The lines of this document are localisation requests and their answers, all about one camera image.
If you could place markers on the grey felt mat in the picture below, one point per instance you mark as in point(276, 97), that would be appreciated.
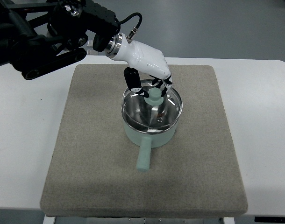
point(93, 168)

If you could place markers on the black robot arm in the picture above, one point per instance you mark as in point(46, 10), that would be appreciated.
point(39, 38)

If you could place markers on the lower floor plate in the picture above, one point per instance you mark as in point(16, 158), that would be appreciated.
point(92, 52)

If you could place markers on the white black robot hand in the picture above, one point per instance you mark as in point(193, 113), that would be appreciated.
point(140, 58)

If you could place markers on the glass lid with green knob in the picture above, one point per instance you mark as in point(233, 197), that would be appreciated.
point(145, 118)

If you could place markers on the mint green saucepan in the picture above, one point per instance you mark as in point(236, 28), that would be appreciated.
point(147, 138)

